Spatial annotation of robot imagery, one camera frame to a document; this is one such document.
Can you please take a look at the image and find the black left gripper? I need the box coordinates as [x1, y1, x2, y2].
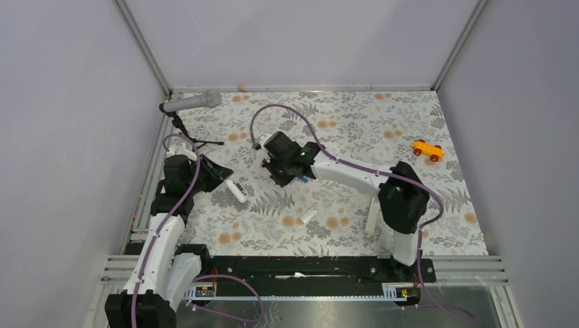
[186, 154, 233, 195]

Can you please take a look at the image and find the white air conditioner remote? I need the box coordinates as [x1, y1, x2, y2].
[225, 179, 248, 204]

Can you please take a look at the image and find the white battery cover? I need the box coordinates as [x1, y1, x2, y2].
[300, 208, 317, 224]

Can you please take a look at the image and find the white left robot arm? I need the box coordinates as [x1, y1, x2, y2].
[104, 154, 234, 327]

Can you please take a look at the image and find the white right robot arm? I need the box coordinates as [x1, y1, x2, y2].
[257, 131, 430, 282]

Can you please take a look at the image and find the long white rectangular remote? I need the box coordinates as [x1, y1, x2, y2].
[364, 198, 380, 234]

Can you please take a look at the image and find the floral patterned table mat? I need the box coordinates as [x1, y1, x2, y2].
[180, 91, 488, 256]

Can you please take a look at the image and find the grey microphone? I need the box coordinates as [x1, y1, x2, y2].
[159, 90, 223, 113]

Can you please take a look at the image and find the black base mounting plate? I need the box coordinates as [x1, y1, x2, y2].
[201, 256, 437, 298]

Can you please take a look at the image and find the yellow toy car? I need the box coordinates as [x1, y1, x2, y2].
[412, 139, 445, 163]

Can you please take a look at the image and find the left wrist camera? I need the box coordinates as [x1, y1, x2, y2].
[167, 142, 197, 162]

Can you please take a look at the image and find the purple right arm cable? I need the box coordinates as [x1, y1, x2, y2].
[250, 103, 476, 323]

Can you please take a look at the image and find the slotted cable duct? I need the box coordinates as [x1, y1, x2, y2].
[116, 284, 421, 301]

